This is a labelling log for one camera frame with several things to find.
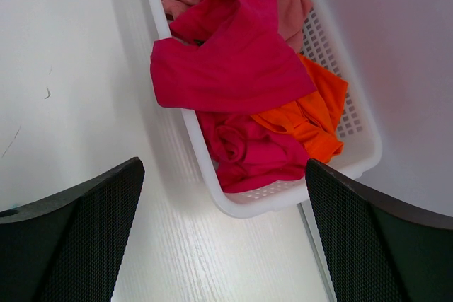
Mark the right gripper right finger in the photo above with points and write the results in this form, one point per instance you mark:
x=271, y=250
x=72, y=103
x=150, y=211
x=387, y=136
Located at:
x=377, y=247

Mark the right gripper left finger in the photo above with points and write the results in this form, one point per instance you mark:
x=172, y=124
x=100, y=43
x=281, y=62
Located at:
x=69, y=246

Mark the white plastic basket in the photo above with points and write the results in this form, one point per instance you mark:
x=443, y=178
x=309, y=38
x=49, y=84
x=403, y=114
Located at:
x=189, y=171

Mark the orange t shirt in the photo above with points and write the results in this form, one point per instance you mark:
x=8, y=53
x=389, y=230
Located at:
x=313, y=119

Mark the magenta t shirt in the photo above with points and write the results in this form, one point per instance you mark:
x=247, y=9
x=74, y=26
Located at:
x=227, y=61

